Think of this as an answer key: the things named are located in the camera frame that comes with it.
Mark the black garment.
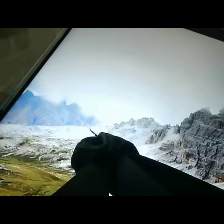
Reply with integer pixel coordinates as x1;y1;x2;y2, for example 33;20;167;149
70;128;224;197

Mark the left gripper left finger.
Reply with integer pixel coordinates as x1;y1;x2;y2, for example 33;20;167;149
52;162;111;197

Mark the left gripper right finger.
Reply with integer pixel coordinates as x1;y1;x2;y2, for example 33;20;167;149
111;155;172;197

